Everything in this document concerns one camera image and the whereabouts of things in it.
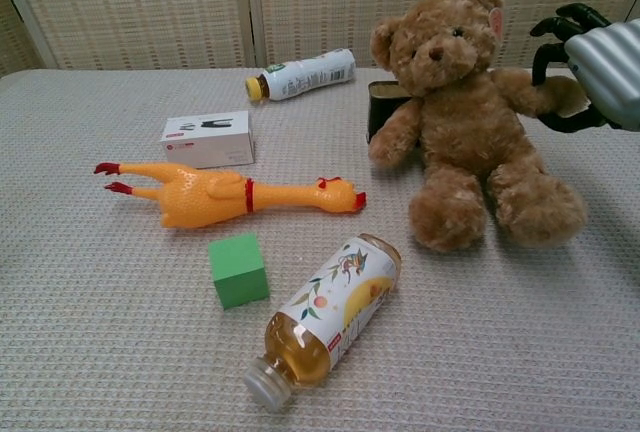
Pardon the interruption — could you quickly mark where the green cube block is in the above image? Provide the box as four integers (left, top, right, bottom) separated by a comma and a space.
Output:
207, 232, 271, 311

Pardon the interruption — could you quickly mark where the beige woven table cloth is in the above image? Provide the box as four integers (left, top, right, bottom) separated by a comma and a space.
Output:
0, 66, 640, 432

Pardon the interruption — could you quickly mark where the white bottle yellow cap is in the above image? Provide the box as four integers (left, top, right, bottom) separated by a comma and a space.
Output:
244, 48, 357, 103

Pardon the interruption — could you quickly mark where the brown plush teddy bear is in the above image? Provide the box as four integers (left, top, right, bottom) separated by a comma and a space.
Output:
367, 0, 590, 253

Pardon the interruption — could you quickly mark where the white cardboard product box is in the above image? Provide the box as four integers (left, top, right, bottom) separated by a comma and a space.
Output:
159, 110, 257, 170

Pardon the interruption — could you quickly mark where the yellow rubber chicken toy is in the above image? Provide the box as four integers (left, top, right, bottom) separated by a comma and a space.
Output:
93, 161, 368, 230

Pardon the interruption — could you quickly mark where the dark metal tin can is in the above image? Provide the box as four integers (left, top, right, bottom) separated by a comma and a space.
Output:
365, 79, 412, 144

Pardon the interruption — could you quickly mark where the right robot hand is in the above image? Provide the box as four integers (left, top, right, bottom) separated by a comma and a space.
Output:
529, 2, 640, 134

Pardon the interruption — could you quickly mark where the woven folding screen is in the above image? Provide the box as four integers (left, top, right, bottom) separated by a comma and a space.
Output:
0, 0, 640, 78

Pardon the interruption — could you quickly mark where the amber tea bottle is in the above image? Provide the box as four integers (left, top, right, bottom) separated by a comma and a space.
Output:
242, 232, 403, 413

